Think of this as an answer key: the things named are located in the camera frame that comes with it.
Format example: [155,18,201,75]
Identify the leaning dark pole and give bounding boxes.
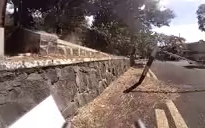
[123,46,160,94]

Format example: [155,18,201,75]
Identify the large trees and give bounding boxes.
[4,0,188,62]

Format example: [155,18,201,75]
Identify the brown dirt verge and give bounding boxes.
[69,63,181,128]

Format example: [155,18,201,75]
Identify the robot's own part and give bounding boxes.
[135,118,147,128]

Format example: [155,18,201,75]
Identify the pale concrete kerb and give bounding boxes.
[146,68,189,128]

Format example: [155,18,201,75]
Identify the grey asphalt road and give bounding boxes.
[150,59,205,128]

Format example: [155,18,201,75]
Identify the building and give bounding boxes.
[182,41,205,63]

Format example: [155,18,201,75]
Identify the grey stone wall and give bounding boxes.
[0,27,132,128]

